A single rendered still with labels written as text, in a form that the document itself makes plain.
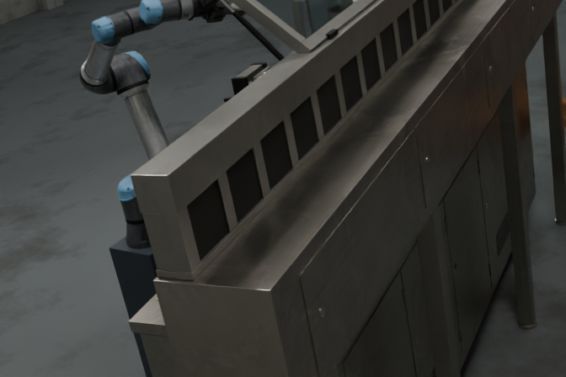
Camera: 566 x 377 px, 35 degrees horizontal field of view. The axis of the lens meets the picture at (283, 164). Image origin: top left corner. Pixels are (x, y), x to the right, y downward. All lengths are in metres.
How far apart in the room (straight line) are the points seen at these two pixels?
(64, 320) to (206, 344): 3.05
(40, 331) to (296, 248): 3.14
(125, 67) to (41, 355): 1.85
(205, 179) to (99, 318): 3.02
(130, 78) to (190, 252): 1.54
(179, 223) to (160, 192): 0.07
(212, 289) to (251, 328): 0.10
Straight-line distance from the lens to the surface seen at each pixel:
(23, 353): 4.59
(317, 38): 2.20
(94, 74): 3.00
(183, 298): 1.68
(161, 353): 2.70
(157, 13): 2.70
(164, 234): 1.64
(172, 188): 1.58
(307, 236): 1.73
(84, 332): 4.57
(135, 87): 3.11
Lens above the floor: 2.22
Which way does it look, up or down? 22 degrees down
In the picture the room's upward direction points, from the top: 11 degrees counter-clockwise
